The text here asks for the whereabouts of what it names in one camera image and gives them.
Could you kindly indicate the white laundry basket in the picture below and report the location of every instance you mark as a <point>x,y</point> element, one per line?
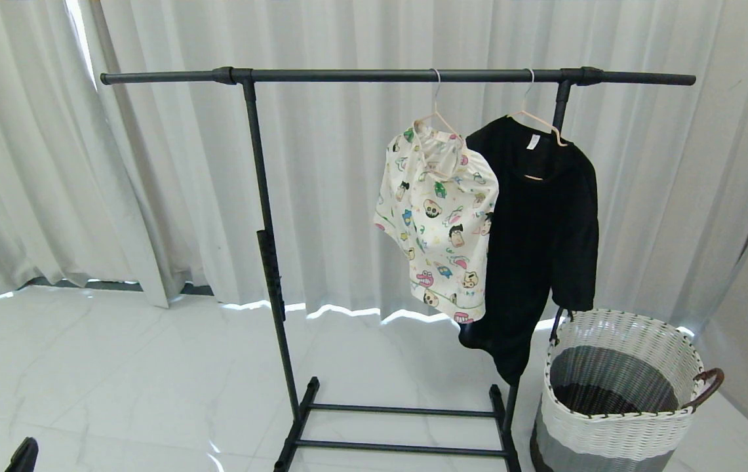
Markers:
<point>616,432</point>

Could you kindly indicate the white curtain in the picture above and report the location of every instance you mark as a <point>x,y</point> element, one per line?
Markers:
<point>151,164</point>

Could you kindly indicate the cream printed garment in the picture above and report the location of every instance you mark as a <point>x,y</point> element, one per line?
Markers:
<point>446,223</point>

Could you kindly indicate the pink clothes hanger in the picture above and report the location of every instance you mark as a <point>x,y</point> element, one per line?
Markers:
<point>437,111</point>
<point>539,121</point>

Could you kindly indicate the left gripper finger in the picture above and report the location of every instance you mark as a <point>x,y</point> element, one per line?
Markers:
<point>25,457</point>

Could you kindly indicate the black clothes rack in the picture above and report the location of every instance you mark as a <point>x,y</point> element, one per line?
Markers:
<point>347,75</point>

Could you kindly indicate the black garment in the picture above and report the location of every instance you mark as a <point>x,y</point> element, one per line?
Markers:
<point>537,249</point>

